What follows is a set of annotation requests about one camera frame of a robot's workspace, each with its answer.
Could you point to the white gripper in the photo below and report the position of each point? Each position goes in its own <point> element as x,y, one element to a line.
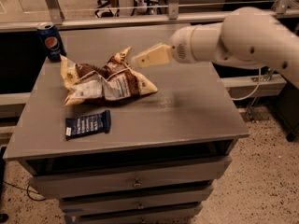
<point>181,47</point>

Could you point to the brown chip bag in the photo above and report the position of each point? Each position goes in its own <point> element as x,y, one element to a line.
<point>116,80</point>

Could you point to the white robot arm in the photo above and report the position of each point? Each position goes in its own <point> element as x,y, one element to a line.
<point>247,38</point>

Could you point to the blue rxbar blueberry bar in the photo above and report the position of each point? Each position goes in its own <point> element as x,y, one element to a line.
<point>88,125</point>

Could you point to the black office chair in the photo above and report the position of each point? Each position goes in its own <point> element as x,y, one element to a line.
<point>107,8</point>

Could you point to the blue pepsi can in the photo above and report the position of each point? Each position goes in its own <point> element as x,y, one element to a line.
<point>51,40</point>

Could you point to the middle grey drawer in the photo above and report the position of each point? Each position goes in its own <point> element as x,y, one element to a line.
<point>138,200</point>

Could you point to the grey drawer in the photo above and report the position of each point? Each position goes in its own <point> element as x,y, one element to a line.
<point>145,216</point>
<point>136,177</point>
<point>138,200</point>

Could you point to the bottom grey drawer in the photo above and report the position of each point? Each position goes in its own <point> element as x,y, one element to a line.
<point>145,216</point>

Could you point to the top grey drawer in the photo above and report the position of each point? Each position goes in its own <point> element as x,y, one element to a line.
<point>136,177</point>

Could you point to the metal railing frame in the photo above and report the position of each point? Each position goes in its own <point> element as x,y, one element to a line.
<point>25,15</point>

